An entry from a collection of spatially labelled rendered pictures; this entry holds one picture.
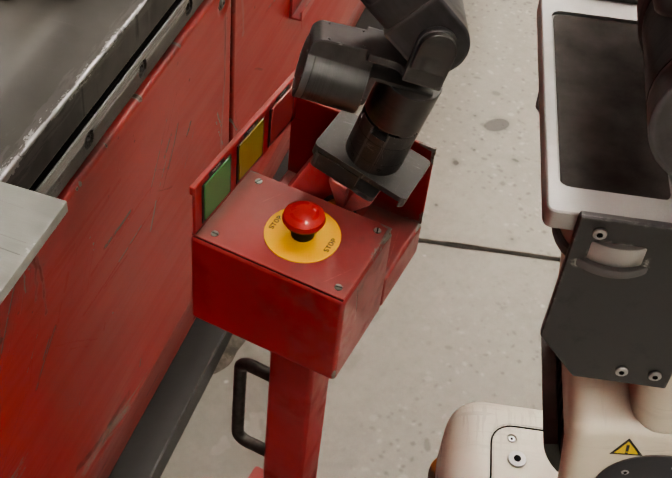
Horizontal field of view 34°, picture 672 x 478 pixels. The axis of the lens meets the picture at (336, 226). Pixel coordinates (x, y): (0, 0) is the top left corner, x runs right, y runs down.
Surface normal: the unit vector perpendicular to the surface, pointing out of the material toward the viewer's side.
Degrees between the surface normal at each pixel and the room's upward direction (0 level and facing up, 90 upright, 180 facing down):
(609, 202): 0
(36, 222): 0
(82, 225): 90
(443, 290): 0
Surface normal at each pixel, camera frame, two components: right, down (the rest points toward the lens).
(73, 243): 0.95, 0.28
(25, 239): 0.08, -0.70
